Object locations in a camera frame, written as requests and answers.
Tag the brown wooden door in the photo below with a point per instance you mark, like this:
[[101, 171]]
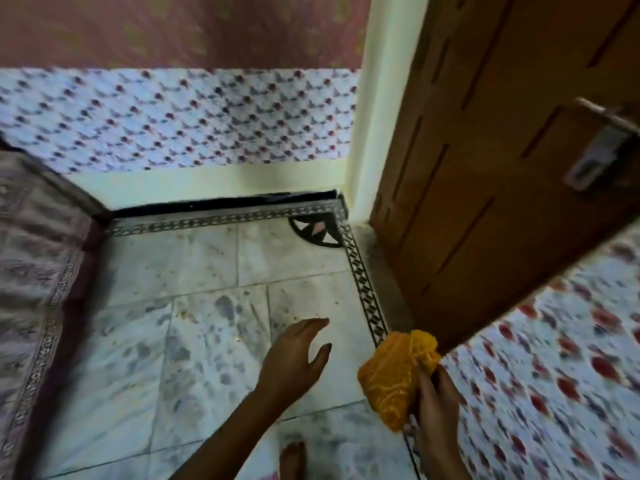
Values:
[[490, 169]]

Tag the person's left thumb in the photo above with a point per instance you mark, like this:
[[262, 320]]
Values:
[[321, 354]]

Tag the yellow patterned cloth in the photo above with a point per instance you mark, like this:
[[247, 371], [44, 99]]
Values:
[[395, 374]]

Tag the person's foot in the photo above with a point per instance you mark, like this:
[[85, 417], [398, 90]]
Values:
[[293, 462]]

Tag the person's left forearm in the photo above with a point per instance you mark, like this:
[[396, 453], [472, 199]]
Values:
[[227, 439]]

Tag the person's left hand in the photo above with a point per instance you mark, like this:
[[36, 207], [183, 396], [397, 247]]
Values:
[[287, 359]]

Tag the bed with grey patterned sheet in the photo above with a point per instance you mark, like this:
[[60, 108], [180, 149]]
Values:
[[35, 294]]

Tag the person's right forearm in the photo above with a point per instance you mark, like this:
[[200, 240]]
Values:
[[445, 462]]

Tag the white red floral cloth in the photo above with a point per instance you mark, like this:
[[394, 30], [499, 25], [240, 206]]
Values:
[[555, 384]]

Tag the person's right thumb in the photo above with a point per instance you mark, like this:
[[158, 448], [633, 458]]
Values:
[[425, 383]]

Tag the person's right hand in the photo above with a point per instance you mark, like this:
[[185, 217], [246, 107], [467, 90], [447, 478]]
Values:
[[440, 412]]

